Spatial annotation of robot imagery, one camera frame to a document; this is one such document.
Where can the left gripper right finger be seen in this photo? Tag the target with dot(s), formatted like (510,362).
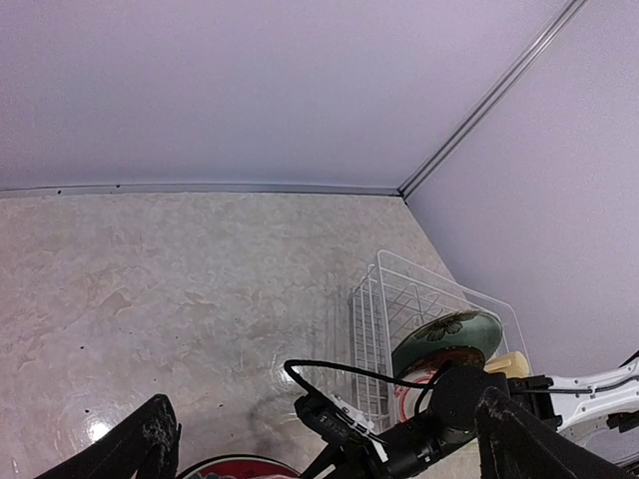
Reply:
(515,444)

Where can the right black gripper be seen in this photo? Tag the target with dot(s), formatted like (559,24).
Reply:
(397,456)

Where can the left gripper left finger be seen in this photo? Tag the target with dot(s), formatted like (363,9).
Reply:
(144,445)

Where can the white red patterned bowl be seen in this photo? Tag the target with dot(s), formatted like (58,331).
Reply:
(405,397)

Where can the yellow mug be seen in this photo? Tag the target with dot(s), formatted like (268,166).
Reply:
(513,365)

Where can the pink scalloped plate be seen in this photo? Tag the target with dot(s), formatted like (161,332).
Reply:
(239,466)

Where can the red floral bowl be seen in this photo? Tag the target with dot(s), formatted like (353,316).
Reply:
(462,355)

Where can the light teal floral plate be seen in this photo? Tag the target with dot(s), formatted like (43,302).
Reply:
(478,329)

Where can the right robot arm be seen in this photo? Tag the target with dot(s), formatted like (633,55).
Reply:
(572,407)

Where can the white wire dish rack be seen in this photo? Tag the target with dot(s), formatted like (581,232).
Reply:
(396,296)

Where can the right aluminium corner post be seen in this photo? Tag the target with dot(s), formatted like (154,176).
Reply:
(488,101)

